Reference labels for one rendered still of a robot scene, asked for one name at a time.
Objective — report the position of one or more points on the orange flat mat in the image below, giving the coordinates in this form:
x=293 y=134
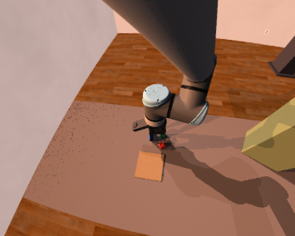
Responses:
x=149 y=166

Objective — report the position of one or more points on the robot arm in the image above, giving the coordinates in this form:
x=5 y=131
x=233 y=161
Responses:
x=184 y=31

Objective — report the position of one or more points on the red die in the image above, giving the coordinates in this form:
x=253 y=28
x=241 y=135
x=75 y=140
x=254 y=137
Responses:
x=162 y=145

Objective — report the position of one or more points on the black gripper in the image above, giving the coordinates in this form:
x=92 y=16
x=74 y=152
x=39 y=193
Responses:
x=154 y=131

